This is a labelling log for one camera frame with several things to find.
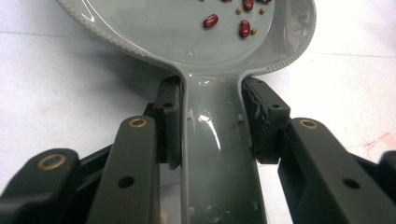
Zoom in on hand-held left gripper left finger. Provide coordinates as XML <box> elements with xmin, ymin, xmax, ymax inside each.
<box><xmin>85</xmin><ymin>75</ymin><xmax>183</xmax><ymax>224</ymax></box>

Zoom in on grey dustpan with orange edge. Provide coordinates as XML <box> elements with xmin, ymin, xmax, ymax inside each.
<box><xmin>55</xmin><ymin>0</ymin><xmax>318</xmax><ymax>224</ymax></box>

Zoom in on pile of red and green beans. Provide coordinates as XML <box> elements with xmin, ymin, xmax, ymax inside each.
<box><xmin>200</xmin><ymin>0</ymin><xmax>274</xmax><ymax>39</ymax></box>

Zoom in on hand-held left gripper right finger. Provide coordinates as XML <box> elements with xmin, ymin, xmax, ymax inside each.
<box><xmin>241</xmin><ymin>77</ymin><xmax>396</xmax><ymax>224</ymax></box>

